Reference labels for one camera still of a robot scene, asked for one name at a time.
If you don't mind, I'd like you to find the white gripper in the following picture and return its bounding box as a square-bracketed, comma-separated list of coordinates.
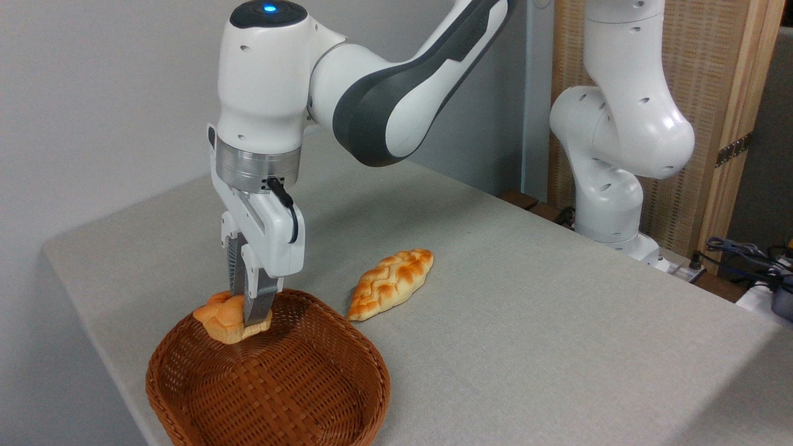
[208, 124, 307, 326]

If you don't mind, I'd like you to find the round muffin bread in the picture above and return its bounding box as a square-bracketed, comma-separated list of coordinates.
[193, 291, 273, 346]

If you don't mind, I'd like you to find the brown woven wicker basket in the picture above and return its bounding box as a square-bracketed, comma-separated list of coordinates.
[146, 288, 392, 446]

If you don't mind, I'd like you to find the long braided bread loaf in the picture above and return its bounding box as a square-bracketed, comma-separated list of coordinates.
[347, 248, 434, 321]

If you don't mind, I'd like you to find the grey tablecloth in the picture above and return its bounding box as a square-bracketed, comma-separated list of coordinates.
[41, 130, 793, 446]

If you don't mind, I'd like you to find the metal screen hinge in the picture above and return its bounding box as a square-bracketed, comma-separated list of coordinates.
[716, 132, 754, 168]

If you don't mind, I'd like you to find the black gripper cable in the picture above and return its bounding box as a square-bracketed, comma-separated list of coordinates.
[266, 177, 300, 245]

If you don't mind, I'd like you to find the blue cable bundle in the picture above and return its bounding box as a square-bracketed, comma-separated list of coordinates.
[705, 235, 793, 276]

